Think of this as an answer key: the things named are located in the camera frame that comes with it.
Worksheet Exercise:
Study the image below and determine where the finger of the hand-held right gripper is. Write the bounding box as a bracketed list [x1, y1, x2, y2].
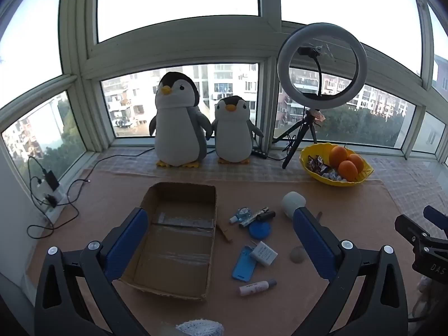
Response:
[423, 205, 448, 233]
[394, 214, 433, 244]

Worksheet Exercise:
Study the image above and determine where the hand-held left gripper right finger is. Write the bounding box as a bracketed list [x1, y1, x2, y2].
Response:
[293, 206, 409, 336]

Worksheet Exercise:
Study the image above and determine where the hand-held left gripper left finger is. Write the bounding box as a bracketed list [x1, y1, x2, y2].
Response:
[34, 207, 149, 336]

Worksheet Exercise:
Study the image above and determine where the white plug-in device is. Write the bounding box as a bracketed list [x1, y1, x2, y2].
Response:
[282, 191, 307, 221]

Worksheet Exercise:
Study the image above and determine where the white charger adapter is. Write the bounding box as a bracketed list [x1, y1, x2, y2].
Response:
[249, 241, 278, 267]

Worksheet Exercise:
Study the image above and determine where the brown cardboard box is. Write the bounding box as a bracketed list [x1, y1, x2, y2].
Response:
[117, 182, 218, 302]

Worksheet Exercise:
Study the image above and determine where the blue round lid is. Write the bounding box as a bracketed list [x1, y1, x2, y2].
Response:
[248, 221, 272, 240]

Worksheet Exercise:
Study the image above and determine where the patterned lighter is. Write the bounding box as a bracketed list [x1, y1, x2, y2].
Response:
[240, 208, 268, 228]

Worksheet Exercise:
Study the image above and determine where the pink bottle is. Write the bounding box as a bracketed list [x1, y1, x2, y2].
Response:
[239, 279, 278, 296]

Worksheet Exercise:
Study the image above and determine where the blue phone stand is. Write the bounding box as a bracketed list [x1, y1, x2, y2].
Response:
[232, 245, 258, 282]

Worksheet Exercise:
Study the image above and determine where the wooden clothespin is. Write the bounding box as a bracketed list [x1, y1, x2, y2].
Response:
[215, 223, 233, 243]

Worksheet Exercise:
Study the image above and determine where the pink mat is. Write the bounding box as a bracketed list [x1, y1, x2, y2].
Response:
[28, 170, 421, 336]

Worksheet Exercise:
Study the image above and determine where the yellow bowl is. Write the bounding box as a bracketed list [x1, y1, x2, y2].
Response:
[300, 143, 374, 187]

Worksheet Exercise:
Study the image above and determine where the pile of wrapped candies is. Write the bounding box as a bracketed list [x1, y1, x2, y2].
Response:
[306, 155, 345, 183]

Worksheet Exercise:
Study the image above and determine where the white power strip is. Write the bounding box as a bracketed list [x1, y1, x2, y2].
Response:
[37, 178, 67, 214]

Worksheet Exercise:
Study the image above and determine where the black charger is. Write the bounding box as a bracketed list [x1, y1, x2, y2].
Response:
[41, 170, 60, 190]

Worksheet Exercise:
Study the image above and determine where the checked cloth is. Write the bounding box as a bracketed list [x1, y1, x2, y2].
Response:
[84, 146, 448, 218]

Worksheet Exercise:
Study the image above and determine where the black tripod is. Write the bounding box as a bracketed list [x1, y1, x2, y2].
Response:
[272, 108, 326, 169]

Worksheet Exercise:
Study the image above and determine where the fuzzy white clothing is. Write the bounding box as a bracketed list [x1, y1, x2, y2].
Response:
[175, 318, 225, 336]

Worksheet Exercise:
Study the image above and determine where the large penguin plush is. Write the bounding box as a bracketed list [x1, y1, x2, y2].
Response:
[149, 72, 213, 169]

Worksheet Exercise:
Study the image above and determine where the small penguin plush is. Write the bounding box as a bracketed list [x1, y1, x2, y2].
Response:
[210, 95, 264, 164]

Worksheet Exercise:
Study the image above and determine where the black charging cable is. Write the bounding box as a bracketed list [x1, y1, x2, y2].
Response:
[27, 180, 92, 240]

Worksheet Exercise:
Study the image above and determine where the black ring light cable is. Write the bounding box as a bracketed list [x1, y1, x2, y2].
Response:
[84, 147, 156, 183]

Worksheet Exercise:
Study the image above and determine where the black charger cable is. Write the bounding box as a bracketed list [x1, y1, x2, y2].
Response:
[27, 156, 48, 205]

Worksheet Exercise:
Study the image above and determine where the white ring light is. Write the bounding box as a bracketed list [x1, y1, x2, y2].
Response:
[277, 23, 368, 109]

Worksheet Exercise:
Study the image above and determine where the white window frame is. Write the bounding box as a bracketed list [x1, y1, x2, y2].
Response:
[0, 0, 448, 169]

